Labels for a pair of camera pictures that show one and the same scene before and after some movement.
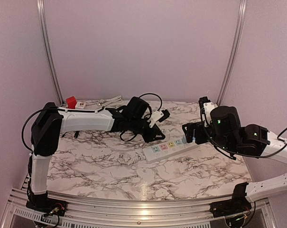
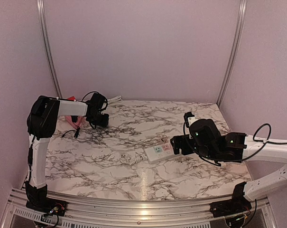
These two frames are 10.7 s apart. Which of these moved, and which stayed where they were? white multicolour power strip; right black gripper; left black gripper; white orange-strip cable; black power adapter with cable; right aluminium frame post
Moved: left black gripper; right black gripper
Stayed: black power adapter with cable; right aluminium frame post; white multicolour power strip; white orange-strip cable
